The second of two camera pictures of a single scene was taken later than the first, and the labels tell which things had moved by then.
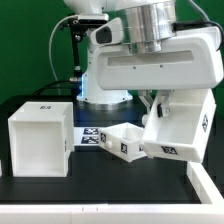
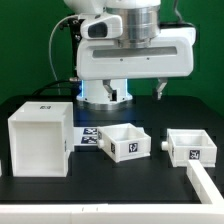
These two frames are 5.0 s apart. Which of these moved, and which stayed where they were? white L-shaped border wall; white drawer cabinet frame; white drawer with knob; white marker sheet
Moved: white drawer with knob
Stayed: white L-shaped border wall; white drawer cabinet frame; white marker sheet
